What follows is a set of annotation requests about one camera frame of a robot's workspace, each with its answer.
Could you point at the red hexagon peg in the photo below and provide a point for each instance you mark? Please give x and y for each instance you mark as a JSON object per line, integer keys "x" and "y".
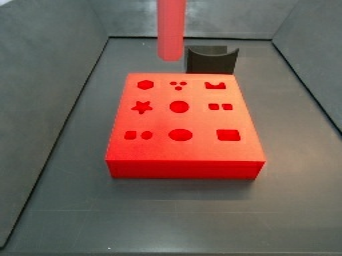
{"x": 171, "y": 12}

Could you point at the black curved cradle block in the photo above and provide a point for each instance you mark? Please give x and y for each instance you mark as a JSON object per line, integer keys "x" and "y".
{"x": 209, "y": 59}

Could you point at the red shape-sorting block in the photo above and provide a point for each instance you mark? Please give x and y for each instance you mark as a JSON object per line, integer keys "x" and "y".
{"x": 183, "y": 127}

